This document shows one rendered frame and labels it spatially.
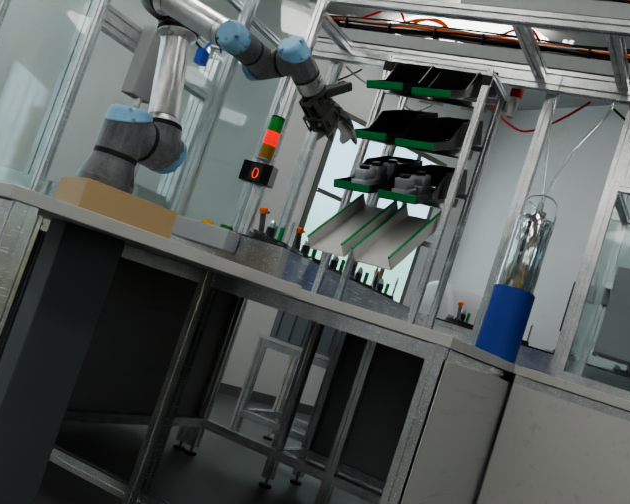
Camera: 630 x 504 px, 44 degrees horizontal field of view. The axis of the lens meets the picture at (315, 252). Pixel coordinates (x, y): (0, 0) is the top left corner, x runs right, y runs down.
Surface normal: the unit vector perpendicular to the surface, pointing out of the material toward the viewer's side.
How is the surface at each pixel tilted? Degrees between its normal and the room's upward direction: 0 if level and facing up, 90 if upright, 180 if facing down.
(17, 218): 90
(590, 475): 90
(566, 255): 90
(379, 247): 45
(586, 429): 90
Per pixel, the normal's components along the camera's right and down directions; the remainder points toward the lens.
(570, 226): -0.79, -0.31
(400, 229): -0.18, -0.85
